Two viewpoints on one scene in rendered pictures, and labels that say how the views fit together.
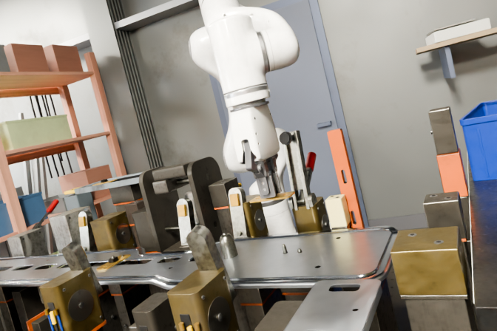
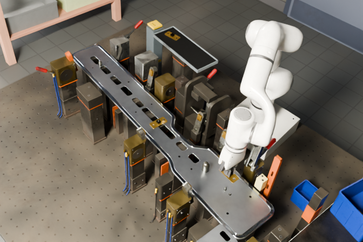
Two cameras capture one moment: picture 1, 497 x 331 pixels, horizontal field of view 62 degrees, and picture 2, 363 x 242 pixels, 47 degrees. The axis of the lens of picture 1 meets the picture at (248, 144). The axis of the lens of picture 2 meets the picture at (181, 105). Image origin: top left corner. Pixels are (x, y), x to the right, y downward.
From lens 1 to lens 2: 121 cm
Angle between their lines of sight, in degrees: 44
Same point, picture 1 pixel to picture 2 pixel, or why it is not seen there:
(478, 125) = (344, 200)
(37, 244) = (125, 49)
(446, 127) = (316, 202)
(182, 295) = (170, 206)
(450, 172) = (308, 213)
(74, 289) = (136, 149)
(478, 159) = (335, 207)
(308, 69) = not seen: outside the picture
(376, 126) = not seen: outside the picture
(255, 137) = (228, 163)
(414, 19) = not seen: outside the picture
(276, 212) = (260, 113)
